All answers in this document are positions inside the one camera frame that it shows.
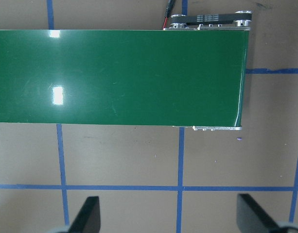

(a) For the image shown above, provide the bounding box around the red black conveyor wire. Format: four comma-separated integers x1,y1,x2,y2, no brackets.
162,0,177,30

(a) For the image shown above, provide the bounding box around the green conveyor belt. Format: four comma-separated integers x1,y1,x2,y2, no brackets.
0,10,253,132

